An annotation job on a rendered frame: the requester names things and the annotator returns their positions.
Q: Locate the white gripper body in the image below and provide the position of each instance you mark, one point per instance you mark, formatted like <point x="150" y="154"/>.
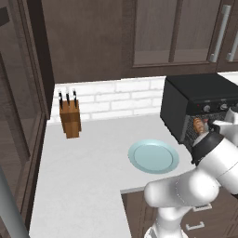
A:
<point x="227" y="127"/>

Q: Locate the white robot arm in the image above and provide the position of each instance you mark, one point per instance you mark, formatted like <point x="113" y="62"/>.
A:
<point x="179" y="192"/>

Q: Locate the black toaster oven knob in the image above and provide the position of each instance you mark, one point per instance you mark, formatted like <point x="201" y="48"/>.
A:
<point x="206" y="108"/>
<point x="223" y="107"/>

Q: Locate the brown baguette bread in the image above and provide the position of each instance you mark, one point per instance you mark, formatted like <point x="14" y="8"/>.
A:
<point x="198" y="125"/>

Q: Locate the black toaster oven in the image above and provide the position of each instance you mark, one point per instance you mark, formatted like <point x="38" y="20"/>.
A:
<point x="186" y="93"/>

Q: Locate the light blue plate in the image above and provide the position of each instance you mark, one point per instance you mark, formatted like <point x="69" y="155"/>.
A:
<point x="153" y="156"/>

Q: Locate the dark wood base cupboard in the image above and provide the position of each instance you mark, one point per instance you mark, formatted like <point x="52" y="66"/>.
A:
<point x="136" y="214"/>

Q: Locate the wooden knife block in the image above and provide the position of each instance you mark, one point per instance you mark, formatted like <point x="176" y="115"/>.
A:
<point x="70" y="121"/>

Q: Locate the tall dark wood cupboard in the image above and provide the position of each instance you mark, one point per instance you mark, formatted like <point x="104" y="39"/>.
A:
<point x="18" y="93"/>

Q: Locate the dark wood wall cupboard door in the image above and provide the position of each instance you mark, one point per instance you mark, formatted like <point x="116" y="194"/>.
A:
<point x="233" y="18"/>

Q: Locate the glass front wall cupboard door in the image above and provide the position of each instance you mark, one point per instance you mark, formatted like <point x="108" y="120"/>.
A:
<point x="173" y="31"/>

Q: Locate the dark wood wall cupboard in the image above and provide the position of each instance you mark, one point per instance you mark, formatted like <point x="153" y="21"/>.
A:
<point x="86" y="37"/>

